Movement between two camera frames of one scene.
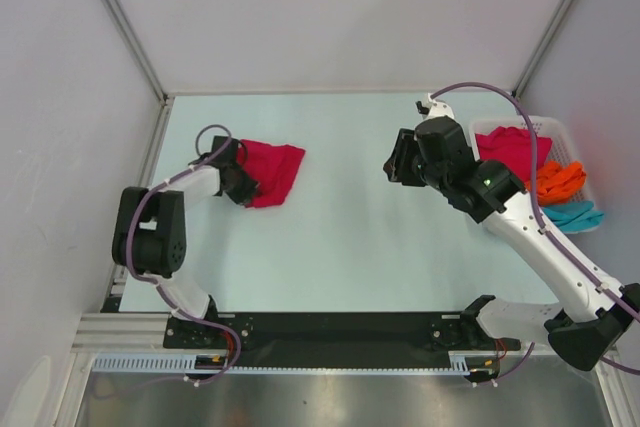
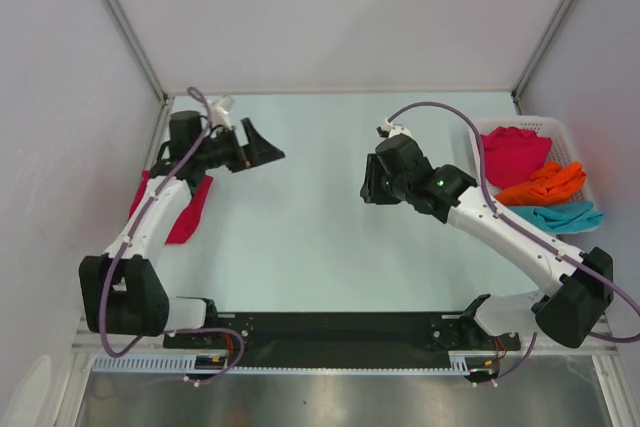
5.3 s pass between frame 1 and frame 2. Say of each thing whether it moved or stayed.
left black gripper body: moved
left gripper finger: moved
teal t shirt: stayed
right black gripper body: moved
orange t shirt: stayed
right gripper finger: moved
